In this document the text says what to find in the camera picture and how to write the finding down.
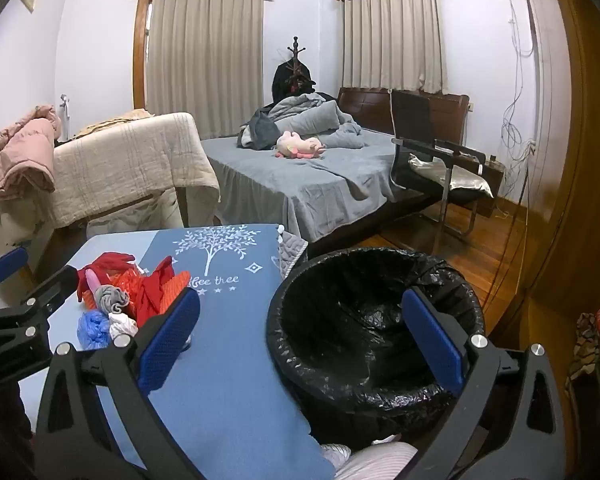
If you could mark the orange mesh net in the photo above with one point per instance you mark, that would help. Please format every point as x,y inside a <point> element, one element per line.
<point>177,285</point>

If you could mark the white ribbed cloth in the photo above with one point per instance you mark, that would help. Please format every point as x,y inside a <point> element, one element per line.
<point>375,465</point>

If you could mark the red fabric piece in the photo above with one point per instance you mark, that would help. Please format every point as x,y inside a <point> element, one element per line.
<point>152,285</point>

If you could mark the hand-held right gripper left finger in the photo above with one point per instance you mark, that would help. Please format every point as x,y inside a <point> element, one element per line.
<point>170,340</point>

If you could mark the grey sock ball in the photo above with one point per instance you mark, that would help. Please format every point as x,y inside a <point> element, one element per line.
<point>111,299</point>

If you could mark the red cloth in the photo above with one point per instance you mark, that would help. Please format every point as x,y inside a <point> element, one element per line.
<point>107,262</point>

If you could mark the black bag lined waste bin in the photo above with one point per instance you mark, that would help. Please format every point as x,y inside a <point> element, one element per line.
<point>360,320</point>

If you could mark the grey bed sheet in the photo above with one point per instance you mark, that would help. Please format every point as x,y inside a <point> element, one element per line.
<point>290,180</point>

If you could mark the pink plush toy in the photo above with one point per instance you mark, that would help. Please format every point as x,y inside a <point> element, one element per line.
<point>295,144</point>

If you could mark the colourful patterned bag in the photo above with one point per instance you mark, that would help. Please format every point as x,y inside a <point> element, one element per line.
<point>587,340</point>

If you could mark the tan cloth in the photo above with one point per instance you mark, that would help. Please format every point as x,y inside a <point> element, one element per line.
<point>110,122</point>

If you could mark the grey duvet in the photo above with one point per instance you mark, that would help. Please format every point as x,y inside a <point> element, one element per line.
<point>320,120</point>

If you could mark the dark wooden bed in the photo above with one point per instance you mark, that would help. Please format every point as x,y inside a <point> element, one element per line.
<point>370,105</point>

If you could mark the blue plastic bag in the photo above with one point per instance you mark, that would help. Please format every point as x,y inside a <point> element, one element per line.
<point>94,331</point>

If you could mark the wide beige curtain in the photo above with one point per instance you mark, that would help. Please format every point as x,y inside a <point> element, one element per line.
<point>205,60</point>

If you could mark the narrow beige curtain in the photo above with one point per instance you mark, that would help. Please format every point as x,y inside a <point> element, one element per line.
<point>395,40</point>

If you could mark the brown wooden wardrobe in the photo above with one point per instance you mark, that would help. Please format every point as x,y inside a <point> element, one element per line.
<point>570,160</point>

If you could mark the silver seat cushion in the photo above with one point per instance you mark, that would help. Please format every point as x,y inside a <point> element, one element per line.
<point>460,180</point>

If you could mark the off-white cloth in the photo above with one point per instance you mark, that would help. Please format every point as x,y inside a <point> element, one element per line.
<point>130,217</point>

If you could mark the black office chair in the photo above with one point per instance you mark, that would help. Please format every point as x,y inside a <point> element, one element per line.
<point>410,115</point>

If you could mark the dark wooden nightstand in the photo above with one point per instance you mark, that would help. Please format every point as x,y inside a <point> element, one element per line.
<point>492,180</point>

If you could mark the white paper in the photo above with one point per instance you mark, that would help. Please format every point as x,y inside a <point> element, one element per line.
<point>122,325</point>

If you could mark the pink plastic item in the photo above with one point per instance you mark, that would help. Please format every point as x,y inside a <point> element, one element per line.
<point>91,280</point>

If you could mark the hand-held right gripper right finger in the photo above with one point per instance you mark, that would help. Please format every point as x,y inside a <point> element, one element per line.
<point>432,340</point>

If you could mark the dark wooden coat rack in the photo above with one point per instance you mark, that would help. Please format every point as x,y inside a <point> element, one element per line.
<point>295,50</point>

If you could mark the white metal stand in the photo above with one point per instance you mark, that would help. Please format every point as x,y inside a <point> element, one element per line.
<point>66,110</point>

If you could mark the black coat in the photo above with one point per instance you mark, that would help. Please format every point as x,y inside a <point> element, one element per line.
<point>282,82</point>

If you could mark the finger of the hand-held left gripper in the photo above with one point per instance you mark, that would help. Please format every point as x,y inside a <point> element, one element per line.
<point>55,287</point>
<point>7,265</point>

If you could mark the wooden window frame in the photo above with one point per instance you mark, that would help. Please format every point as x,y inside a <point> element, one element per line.
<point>140,50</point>

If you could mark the blue tree print tablecloth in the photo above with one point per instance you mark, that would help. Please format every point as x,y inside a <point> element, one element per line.
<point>240,360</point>

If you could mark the grey quilted mat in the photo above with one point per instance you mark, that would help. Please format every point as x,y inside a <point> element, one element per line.
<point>292,255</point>

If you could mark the dark grey garment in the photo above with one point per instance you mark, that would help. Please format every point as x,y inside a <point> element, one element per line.
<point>262,132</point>

